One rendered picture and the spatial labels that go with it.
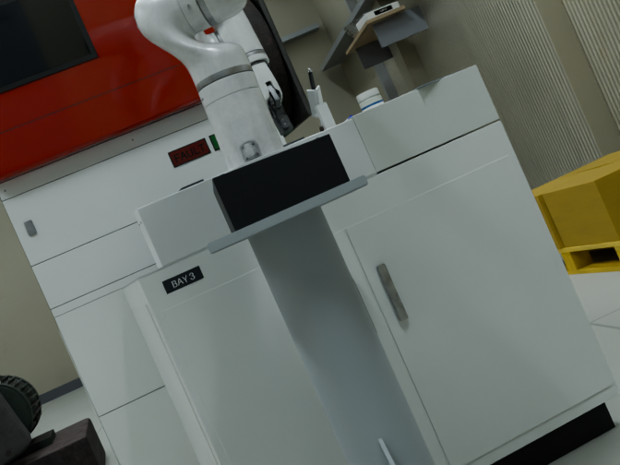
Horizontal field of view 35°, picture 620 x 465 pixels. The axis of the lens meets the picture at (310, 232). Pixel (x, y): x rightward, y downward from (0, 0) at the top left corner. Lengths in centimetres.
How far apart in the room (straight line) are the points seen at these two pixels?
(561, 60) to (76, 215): 408
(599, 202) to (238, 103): 281
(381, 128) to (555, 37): 405
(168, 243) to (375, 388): 59
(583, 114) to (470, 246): 399
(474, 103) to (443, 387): 69
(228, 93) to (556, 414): 113
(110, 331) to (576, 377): 126
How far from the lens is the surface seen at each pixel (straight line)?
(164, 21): 199
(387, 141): 234
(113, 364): 281
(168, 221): 220
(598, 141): 632
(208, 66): 195
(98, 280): 281
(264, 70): 233
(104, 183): 284
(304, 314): 190
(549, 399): 246
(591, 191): 453
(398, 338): 230
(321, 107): 260
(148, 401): 282
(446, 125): 240
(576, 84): 632
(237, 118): 193
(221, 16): 200
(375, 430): 194
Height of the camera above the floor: 79
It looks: 1 degrees down
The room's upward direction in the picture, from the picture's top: 24 degrees counter-clockwise
